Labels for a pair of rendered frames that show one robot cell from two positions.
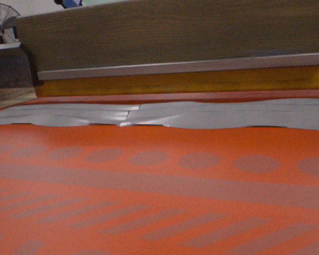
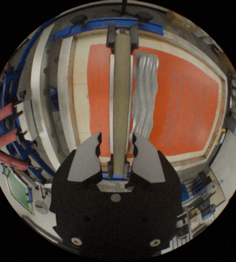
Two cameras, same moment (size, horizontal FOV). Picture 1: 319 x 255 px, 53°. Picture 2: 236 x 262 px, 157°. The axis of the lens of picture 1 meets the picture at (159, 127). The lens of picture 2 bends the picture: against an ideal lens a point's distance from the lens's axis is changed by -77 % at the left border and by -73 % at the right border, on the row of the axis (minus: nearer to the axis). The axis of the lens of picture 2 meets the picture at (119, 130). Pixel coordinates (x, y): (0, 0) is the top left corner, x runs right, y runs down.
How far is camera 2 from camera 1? 0.39 m
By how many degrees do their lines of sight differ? 67
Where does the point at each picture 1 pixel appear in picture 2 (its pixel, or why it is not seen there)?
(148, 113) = (150, 102)
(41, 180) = (178, 109)
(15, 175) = (177, 114)
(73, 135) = (160, 116)
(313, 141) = (164, 68)
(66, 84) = not seen: hidden behind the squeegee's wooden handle
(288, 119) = (155, 69)
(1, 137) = (159, 133)
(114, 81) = not seen: hidden behind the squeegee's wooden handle
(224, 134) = (161, 82)
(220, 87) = not seen: hidden behind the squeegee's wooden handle
